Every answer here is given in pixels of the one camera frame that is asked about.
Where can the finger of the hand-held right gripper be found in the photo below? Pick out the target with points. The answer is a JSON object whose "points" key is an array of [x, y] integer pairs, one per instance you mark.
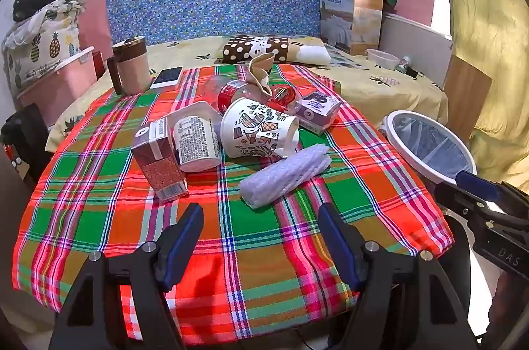
{"points": [[458, 201], [479, 184]]}

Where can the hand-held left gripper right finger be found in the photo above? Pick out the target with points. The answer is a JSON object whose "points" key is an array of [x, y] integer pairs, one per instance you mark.
{"points": [[339, 251]]}

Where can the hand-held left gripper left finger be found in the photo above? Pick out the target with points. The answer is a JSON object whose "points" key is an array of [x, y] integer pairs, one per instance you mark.
{"points": [[182, 246]]}

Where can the red white drink carton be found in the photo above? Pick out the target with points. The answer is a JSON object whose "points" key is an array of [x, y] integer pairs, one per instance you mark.
{"points": [[159, 168]]}

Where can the white foam net sleeve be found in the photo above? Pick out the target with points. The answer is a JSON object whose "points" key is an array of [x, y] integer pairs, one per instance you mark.
{"points": [[281, 174]]}

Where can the white trash bin with liner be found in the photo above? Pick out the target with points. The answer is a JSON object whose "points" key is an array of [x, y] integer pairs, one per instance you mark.
{"points": [[388, 131]]}

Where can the white yogurt cup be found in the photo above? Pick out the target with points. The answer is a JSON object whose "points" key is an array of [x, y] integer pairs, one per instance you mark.
{"points": [[194, 143]]}

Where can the patterned paper cup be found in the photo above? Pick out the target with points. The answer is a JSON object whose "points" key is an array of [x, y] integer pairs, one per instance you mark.
{"points": [[252, 127]]}

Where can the purple white small box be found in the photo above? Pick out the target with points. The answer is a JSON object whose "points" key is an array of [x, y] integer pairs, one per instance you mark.
{"points": [[318, 108]]}

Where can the clear red-label plastic bottle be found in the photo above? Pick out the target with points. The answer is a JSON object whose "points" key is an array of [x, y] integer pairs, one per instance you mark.
{"points": [[229, 96]]}

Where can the clear cup with red lid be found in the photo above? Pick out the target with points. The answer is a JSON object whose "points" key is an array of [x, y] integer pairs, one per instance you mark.
{"points": [[283, 96]]}

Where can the beige paper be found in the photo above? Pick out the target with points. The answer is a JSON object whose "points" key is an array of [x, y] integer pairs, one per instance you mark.
{"points": [[260, 73]]}

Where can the red green plaid cloth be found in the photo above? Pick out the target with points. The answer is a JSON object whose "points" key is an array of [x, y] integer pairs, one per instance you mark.
{"points": [[248, 251]]}

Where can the wooden board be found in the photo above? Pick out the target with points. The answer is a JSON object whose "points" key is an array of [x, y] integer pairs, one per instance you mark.
{"points": [[467, 98]]}

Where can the black face mask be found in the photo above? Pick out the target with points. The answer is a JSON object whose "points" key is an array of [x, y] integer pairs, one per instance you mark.
{"points": [[415, 72]]}

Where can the yellow curtain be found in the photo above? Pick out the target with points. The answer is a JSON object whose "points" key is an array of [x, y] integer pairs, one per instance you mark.
{"points": [[487, 44]]}

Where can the small green bottle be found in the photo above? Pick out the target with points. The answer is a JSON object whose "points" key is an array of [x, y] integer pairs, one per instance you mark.
{"points": [[403, 63]]}

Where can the yellow printed bedsheet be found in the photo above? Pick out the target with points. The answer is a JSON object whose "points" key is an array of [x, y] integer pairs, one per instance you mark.
{"points": [[372, 85]]}

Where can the white panel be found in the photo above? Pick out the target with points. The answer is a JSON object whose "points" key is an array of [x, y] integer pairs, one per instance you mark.
{"points": [[413, 40]]}

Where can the clear plastic bowl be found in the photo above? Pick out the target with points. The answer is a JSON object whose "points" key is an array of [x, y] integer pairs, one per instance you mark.
{"points": [[382, 58]]}

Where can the white smartphone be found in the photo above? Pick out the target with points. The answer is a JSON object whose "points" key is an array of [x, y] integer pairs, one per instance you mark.
{"points": [[167, 77]]}

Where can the grey spotted cloth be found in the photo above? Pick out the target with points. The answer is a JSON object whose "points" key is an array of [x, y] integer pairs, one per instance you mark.
{"points": [[343, 58]]}

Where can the beige brown mug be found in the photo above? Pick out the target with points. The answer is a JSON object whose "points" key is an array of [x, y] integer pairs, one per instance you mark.
{"points": [[132, 69]]}

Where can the black backpack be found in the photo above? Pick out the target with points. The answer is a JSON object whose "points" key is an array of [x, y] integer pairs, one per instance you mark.
{"points": [[24, 135]]}

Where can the yellow white folded blanket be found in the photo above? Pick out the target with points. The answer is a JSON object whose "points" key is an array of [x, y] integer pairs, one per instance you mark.
{"points": [[310, 52]]}

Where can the pink storage box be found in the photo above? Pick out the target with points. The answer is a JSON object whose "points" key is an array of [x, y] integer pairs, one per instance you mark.
{"points": [[62, 85]]}

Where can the quilt packaging box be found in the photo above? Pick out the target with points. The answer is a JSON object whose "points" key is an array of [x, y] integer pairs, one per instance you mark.
{"points": [[351, 23]]}

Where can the brown polka dot pillow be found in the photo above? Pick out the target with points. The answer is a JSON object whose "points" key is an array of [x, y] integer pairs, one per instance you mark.
{"points": [[244, 46]]}

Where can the pineapple print bag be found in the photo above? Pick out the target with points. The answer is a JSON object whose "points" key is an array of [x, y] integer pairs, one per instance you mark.
{"points": [[41, 48]]}

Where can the black cloth bundle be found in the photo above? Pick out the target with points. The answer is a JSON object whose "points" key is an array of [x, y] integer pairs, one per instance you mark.
{"points": [[41, 1]]}

